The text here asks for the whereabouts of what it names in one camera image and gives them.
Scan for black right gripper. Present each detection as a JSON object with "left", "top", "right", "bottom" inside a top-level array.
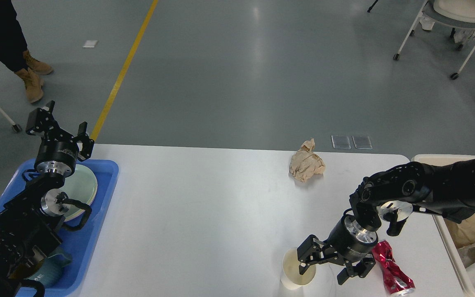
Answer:
[{"left": 296, "top": 214, "right": 378, "bottom": 285}]

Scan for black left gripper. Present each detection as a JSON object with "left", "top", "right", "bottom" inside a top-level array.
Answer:
[{"left": 25, "top": 100, "right": 95, "bottom": 177}]

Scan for green plate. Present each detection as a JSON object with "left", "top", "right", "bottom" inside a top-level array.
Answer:
[{"left": 59, "top": 164, "right": 98, "bottom": 205}]

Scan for brown paper back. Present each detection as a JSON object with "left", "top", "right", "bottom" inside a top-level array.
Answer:
[{"left": 289, "top": 138, "right": 326, "bottom": 183}]

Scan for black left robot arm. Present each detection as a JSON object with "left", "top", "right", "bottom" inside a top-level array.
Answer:
[{"left": 0, "top": 100, "right": 94, "bottom": 297}]

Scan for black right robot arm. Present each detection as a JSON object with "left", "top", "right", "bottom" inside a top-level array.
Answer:
[{"left": 296, "top": 159, "right": 475, "bottom": 285}]

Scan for red soda can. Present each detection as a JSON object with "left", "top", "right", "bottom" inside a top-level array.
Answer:
[{"left": 372, "top": 240, "right": 416, "bottom": 297}]

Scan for yellow plate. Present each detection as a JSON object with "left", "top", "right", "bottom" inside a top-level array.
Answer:
[{"left": 64, "top": 193, "right": 96, "bottom": 222}]

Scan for blue plastic tray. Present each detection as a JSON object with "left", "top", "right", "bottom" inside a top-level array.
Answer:
[{"left": 0, "top": 159, "right": 119, "bottom": 297}]

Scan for floor outlet plate left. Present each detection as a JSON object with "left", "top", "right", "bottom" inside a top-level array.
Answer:
[{"left": 331, "top": 135, "right": 351, "bottom": 150}]

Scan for floor outlet plate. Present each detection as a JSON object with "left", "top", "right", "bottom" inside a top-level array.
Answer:
[
  {"left": 351, "top": 135, "right": 373, "bottom": 150},
  {"left": 331, "top": 135, "right": 351, "bottom": 150}
]

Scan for floor outlet plate right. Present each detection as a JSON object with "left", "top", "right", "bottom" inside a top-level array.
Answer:
[{"left": 351, "top": 135, "right": 373, "bottom": 150}]

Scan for person in black clothes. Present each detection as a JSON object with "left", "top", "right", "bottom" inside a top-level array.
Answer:
[{"left": 0, "top": 0, "right": 54, "bottom": 104}]

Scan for teal mug yellow inside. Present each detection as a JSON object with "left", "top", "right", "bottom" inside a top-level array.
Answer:
[{"left": 10, "top": 247, "right": 73, "bottom": 288}]

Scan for white plastic bin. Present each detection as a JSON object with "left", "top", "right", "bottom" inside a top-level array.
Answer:
[{"left": 411, "top": 154, "right": 475, "bottom": 297}]

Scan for seated person white shoes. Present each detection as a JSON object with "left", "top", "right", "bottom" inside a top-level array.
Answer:
[{"left": 419, "top": 15, "right": 475, "bottom": 44}]

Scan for white rolling chair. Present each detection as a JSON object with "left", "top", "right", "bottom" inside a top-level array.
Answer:
[{"left": 393, "top": 0, "right": 475, "bottom": 80}]

